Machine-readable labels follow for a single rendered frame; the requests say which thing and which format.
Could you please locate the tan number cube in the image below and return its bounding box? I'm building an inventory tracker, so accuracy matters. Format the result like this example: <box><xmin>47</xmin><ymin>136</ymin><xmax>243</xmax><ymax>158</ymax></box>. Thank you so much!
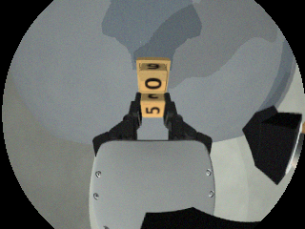
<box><xmin>140</xmin><ymin>94</ymin><xmax>166</xmax><ymax>117</ymax></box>
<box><xmin>139</xmin><ymin>63</ymin><xmax>168</xmax><ymax>94</ymax></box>

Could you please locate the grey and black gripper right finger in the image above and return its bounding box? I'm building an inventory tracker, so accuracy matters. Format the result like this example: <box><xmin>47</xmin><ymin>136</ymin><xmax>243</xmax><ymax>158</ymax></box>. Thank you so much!
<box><xmin>163</xmin><ymin>93</ymin><xmax>213</xmax><ymax>154</ymax></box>

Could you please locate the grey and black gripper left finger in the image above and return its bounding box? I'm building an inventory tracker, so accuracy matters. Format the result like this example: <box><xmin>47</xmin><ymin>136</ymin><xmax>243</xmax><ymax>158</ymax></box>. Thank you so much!
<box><xmin>92</xmin><ymin>93</ymin><xmax>142</xmax><ymax>157</ymax></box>

